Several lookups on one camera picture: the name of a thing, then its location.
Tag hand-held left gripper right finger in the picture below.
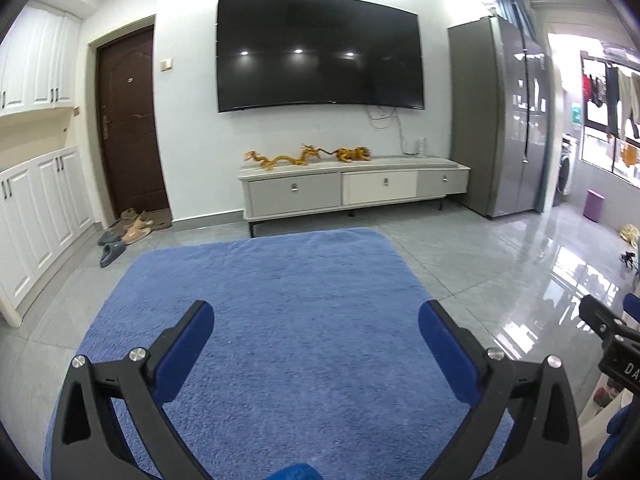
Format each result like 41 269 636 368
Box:
417 299 584 480

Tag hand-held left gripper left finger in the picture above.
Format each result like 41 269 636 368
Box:
50 300 216 480

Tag person's right hand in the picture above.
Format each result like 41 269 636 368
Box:
587 404 640 480

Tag purple bin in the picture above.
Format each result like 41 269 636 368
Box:
583 188 605 224

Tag blue fluffy blanket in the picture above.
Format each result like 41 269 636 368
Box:
42 227 517 480

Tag tan slipper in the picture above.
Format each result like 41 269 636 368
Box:
120 219 155 246

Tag brown doormat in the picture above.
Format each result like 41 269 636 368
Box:
107 208 174 234

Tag white washing machine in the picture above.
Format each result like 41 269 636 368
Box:
555 133 581 196

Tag white floor cabinet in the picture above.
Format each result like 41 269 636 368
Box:
0 145 96 327

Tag white grey television cabinet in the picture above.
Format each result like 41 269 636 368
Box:
237 154 472 239

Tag hanging clothes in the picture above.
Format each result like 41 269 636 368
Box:
580 67 640 142

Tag golden tiger figurine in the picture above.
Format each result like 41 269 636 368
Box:
330 145 374 164

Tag golden dragon figurine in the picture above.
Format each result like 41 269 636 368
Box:
243 143 322 171

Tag grey refrigerator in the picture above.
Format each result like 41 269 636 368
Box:
447 14 554 220

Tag dark brown door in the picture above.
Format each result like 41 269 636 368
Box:
94 27 171 229

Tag blue curtain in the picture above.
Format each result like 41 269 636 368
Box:
495 0 539 42

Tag hanging television cable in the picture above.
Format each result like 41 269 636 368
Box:
366 105 409 154

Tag black wall television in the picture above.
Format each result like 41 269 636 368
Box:
215 0 427 114

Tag white wall cabinet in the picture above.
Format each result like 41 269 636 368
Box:
0 2 84 119

